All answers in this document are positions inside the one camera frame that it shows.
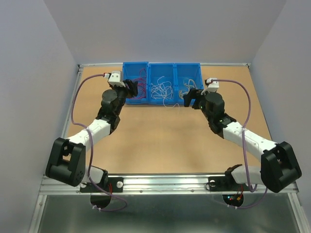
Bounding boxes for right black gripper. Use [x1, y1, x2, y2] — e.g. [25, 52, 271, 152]
[182, 88, 213, 121]

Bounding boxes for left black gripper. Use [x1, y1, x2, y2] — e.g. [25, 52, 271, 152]
[107, 80, 138, 116]

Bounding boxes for dark red wire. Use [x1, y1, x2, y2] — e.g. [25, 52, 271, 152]
[128, 68, 148, 100]

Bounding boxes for yellow wire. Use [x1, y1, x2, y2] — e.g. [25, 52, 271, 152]
[178, 78, 198, 99]

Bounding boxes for white wire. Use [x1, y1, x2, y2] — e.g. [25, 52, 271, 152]
[149, 75, 181, 109]

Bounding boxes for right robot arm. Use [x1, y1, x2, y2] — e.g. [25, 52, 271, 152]
[183, 88, 302, 193]

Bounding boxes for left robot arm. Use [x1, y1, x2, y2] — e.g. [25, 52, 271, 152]
[45, 79, 138, 191]

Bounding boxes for left blue bin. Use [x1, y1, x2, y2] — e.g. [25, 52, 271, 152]
[122, 62, 149, 105]

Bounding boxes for blue bin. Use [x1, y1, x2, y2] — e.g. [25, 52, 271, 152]
[122, 62, 149, 105]
[148, 63, 176, 107]
[175, 63, 204, 106]

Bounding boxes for right blue bin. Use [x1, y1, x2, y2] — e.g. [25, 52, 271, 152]
[175, 63, 204, 106]

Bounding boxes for middle blue bin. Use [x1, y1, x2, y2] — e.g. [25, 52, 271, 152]
[148, 63, 176, 107]

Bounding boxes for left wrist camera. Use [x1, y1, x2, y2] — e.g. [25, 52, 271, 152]
[108, 70, 124, 87]

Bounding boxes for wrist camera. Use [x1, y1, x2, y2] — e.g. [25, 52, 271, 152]
[201, 78, 219, 95]
[108, 70, 124, 87]

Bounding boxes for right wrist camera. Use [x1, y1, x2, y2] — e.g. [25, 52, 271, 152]
[201, 78, 219, 95]

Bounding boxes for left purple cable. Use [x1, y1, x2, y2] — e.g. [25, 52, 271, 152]
[70, 73, 128, 212]

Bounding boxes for purple cable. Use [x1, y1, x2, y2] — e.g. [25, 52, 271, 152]
[211, 78, 268, 209]
[70, 73, 128, 212]

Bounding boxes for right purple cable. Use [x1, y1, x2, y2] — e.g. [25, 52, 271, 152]
[211, 78, 268, 209]

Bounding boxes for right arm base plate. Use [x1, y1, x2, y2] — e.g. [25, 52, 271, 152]
[205, 176, 249, 192]

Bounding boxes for aluminium front rail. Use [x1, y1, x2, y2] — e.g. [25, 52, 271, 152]
[40, 172, 299, 195]

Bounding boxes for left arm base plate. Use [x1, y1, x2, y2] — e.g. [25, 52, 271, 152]
[80, 176, 123, 193]

